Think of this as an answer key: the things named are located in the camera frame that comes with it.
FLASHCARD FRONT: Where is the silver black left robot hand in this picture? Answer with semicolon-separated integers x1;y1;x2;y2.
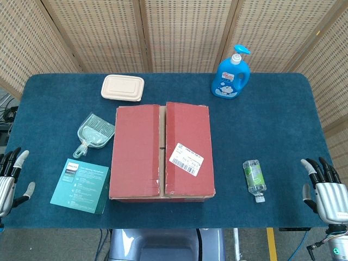
0;147;36;218

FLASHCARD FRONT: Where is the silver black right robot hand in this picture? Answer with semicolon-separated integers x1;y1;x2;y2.
300;157;348;223

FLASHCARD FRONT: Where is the red cardboard box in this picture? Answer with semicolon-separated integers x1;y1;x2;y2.
108;101;216;204

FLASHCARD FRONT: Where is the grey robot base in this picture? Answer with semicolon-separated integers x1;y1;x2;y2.
108;228;226;261

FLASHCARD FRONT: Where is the teal product box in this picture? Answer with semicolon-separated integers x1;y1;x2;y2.
49;158;109;215

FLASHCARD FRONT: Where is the clear bottle with green label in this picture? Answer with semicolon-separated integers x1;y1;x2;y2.
242;160;267;203

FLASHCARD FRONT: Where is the blue pump detergent bottle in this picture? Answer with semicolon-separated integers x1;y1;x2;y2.
211;44;251;100

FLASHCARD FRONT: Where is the black bar under table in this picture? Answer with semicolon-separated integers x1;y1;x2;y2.
279;226;310;232

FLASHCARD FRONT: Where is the clear plastic dustpan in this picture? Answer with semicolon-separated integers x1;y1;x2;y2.
72;113;115;159

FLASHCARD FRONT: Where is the white table leg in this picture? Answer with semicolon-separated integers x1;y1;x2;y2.
233;228;240;261

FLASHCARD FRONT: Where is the beige lidded food container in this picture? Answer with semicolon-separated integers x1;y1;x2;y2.
100;74;145;102

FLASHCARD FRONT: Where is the woven folding screen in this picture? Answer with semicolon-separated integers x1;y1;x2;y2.
0;0;348;175

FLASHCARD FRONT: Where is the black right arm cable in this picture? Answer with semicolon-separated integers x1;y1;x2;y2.
306;240;327;261

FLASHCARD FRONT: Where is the blue floor cable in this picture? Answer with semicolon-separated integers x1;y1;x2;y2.
288;231;308;261
97;228;110;261

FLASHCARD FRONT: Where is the black cable bundle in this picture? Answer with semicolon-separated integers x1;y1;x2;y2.
0;94;19;123

